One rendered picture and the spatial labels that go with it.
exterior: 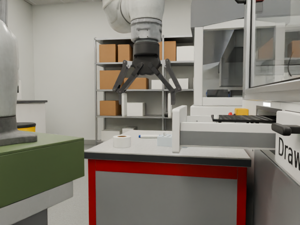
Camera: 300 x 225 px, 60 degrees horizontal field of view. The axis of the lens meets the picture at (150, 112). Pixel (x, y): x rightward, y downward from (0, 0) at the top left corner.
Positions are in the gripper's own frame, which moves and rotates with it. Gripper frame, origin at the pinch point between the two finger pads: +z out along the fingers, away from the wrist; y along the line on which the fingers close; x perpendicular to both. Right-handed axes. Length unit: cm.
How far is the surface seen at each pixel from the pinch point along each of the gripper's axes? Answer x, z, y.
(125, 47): 364, -89, -118
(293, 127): -29.8, 0.1, 30.3
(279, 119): -16.3, -0.1, 31.7
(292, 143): -24.9, 3.4, 31.7
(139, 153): 13.0, 15.1, -5.5
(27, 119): 276, 30, -249
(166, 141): 27.4, 13.1, 1.9
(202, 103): 83, 0, 16
